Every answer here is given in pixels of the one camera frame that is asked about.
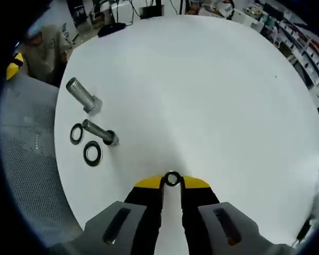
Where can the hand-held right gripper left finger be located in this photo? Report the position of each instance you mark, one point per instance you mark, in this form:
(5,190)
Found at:
(117,225)

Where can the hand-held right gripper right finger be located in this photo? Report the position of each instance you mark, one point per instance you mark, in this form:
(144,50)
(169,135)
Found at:
(228,225)

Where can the thick steel threaded stud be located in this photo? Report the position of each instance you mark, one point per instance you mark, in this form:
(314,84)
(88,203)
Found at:
(81,93)

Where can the medium steel washer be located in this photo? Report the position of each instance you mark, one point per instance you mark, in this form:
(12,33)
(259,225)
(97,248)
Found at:
(85,155)

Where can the large steel washer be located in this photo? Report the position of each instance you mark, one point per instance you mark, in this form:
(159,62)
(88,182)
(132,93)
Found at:
(71,135)

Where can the slim steel threaded stud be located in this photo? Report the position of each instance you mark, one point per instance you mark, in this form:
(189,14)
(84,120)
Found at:
(95,128)

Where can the person's grey brown shirt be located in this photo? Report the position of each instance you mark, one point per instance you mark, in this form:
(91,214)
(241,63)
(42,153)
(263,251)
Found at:
(45,53)

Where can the black power adapter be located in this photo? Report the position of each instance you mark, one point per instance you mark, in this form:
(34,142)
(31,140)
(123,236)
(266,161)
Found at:
(304,229)

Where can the grey mesh office chair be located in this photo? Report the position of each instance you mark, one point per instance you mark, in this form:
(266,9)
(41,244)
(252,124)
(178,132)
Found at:
(29,159)

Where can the black computer mouse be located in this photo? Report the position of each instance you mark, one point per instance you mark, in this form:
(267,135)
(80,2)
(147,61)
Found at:
(111,29)

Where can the black box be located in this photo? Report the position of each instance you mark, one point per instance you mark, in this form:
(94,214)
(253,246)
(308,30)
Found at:
(152,12)

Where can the white shelf with storage bins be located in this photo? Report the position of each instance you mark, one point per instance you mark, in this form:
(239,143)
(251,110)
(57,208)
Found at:
(303,53)

